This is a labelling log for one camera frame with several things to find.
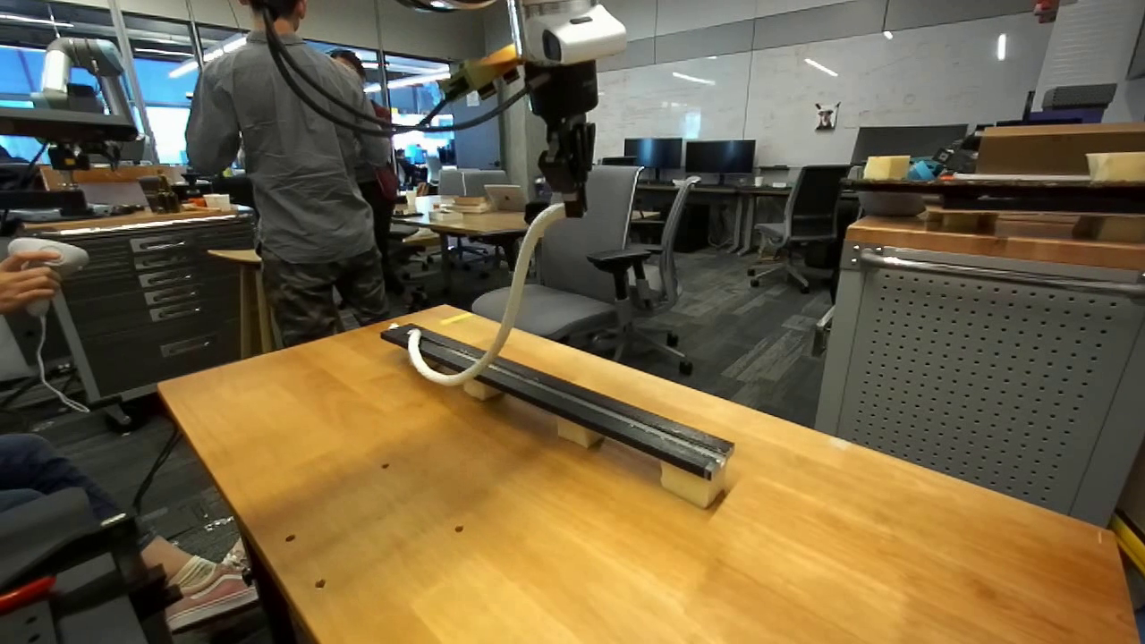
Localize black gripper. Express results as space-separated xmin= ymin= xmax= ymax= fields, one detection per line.
xmin=528 ymin=61 xmax=601 ymax=222

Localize white rope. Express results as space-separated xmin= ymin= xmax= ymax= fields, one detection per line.
xmin=403 ymin=201 xmax=568 ymax=392

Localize black grooved rail wooden blocks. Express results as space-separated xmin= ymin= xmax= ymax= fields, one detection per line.
xmin=378 ymin=318 xmax=737 ymax=512

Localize white handheld controller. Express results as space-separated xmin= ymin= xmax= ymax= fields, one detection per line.
xmin=2 ymin=232 xmax=93 ymax=318

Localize operator hand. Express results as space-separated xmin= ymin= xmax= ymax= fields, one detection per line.
xmin=0 ymin=255 xmax=62 ymax=317

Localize grey office chair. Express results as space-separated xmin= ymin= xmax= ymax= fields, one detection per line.
xmin=469 ymin=163 xmax=696 ymax=380

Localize black computer monitor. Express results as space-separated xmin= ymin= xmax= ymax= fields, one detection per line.
xmin=624 ymin=138 xmax=686 ymax=175
xmin=683 ymin=138 xmax=757 ymax=178

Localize black office chair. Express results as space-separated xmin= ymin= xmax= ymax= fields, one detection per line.
xmin=748 ymin=163 xmax=850 ymax=293

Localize person in grey shirt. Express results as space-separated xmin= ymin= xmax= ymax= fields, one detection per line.
xmin=182 ymin=0 xmax=393 ymax=350

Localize yellow foam block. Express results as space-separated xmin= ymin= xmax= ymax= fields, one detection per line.
xmin=857 ymin=156 xmax=911 ymax=188

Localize wooden stool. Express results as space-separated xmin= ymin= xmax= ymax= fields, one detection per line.
xmin=209 ymin=247 xmax=284 ymax=358

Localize wooden workbench top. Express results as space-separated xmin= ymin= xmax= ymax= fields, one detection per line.
xmin=837 ymin=210 xmax=1145 ymax=275

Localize black drawer tool cabinet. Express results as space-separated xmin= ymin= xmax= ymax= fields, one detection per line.
xmin=24 ymin=210 xmax=260 ymax=407

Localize large wooden box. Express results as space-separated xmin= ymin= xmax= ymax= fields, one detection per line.
xmin=972 ymin=122 xmax=1145 ymax=178

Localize white sneaker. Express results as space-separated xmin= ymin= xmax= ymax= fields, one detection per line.
xmin=156 ymin=542 xmax=266 ymax=637

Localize seated person dark trousers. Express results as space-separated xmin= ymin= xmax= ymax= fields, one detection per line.
xmin=0 ymin=432 xmax=193 ymax=600

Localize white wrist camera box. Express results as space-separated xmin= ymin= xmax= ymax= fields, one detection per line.
xmin=539 ymin=5 xmax=631 ymax=69

